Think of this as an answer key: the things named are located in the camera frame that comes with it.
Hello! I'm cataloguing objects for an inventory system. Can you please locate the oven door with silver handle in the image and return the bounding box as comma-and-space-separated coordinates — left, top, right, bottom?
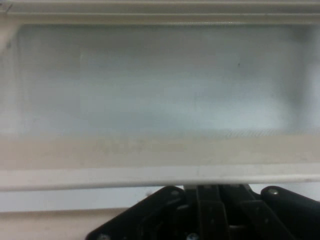
0, 0, 320, 240

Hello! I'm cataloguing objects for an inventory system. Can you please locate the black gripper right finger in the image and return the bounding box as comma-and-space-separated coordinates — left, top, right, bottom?
219, 184, 320, 240

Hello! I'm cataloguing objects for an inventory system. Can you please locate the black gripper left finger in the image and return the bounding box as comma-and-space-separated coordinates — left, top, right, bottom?
86, 185, 227, 240

